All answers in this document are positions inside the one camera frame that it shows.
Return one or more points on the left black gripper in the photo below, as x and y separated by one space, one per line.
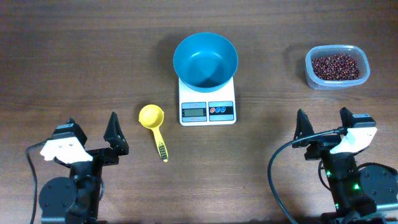
98 154

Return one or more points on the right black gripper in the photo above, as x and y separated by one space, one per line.
324 148

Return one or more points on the red adzuki beans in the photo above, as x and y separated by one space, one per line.
338 67

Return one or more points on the yellow plastic measuring scoop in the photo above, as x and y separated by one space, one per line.
152 117

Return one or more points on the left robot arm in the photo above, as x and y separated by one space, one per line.
76 198

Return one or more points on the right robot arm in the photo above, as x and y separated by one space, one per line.
361 193

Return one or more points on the white digital kitchen scale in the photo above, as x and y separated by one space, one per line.
207 109

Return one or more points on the blue plastic bowl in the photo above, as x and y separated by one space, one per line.
205 61

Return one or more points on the clear plastic container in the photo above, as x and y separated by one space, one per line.
355 52

